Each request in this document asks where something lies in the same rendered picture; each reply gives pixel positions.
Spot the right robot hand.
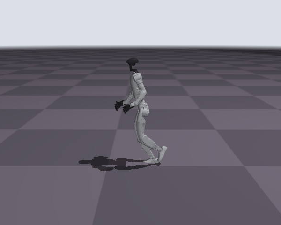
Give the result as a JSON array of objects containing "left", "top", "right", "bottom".
[{"left": 115, "top": 100, "right": 124, "bottom": 111}]

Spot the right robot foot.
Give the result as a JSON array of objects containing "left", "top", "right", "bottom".
[{"left": 143, "top": 158, "right": 159, "bottom": 163}]

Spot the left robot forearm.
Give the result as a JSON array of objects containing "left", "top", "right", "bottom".
[{"left": 130, "top": 91, "right": 146, "bottom": 107}]

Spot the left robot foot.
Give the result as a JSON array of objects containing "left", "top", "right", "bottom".
[{"left": 157, "top": 146, "right": 167, "bottom": 162}]

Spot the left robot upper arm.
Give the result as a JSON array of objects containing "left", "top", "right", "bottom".
[{"left": 133, "top": 75, "right": 147, "bottom": 95}]

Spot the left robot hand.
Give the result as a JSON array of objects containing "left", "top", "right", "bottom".
[{"left": 122, "top": 104, "right": 134, "bottom": 114}]

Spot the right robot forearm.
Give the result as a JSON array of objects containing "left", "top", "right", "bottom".
[{"left": 123, "top": 93, "right": 133, "bottom": 105}]

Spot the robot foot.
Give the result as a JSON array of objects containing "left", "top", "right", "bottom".
[
  {"left": 157, "top": 146, "right": 167, "bottom": 162},
  {"left": 143, "top": 158, "right": 159, "bottom": 163}
]

